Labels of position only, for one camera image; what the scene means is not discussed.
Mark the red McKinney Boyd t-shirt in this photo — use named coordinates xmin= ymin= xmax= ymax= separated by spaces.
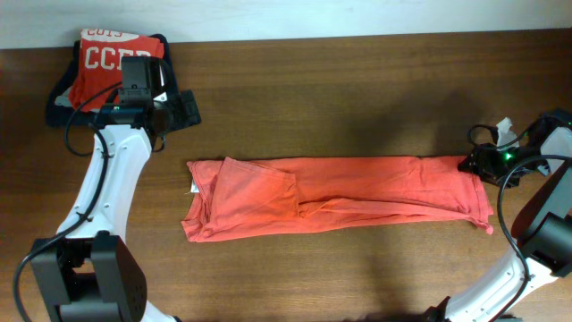
xmin=181 ymin=157 xmax=493 ymax=242

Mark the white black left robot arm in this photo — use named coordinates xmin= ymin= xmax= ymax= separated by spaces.
xmin=21 ymin=56 xmax=201 ymax=321

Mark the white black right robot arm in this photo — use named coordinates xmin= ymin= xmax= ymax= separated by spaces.
xmin=420 ymin=109 xmax=571 ymax=322

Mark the folded red soccer shirt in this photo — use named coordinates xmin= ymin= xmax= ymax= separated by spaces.
xmin=68 ymin=29 xmax=165 ymax=109

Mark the folded light blue shirt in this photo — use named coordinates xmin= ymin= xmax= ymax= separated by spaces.
xmin=54 ymin=88 xmax=73 ymax=108

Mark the folded navy blue shirt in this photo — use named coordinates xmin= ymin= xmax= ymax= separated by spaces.
xmin=45 ymin=34 xmax=172 ymax=128

